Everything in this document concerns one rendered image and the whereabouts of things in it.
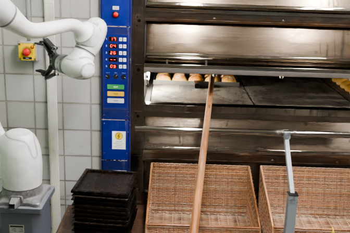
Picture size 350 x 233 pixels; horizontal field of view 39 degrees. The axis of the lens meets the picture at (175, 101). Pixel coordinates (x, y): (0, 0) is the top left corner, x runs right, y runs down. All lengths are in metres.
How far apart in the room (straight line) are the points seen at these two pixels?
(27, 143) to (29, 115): 0.86
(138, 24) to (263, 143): 0.95
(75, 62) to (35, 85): 0.61
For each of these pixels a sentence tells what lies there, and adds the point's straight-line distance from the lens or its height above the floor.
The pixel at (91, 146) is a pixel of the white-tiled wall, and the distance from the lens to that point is 2.82.
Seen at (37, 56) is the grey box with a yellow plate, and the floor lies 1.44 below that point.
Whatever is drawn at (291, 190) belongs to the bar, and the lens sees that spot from 2.32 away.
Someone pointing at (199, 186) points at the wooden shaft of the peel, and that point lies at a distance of 1.92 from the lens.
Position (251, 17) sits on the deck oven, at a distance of 2.65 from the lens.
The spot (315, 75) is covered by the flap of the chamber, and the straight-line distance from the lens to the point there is 2.61.
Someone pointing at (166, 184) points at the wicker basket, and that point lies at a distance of 2.80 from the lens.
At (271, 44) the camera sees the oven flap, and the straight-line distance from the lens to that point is 2.68.
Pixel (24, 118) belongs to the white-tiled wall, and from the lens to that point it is 2.85.
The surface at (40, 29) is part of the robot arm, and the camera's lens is 2.03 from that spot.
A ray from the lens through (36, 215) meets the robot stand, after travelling 2.05.
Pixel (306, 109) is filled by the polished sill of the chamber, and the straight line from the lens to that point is 2.81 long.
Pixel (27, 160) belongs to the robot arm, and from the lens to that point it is 1.98.
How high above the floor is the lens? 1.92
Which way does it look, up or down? 15 degrees down
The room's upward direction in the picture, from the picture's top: 2 degrees clockwise
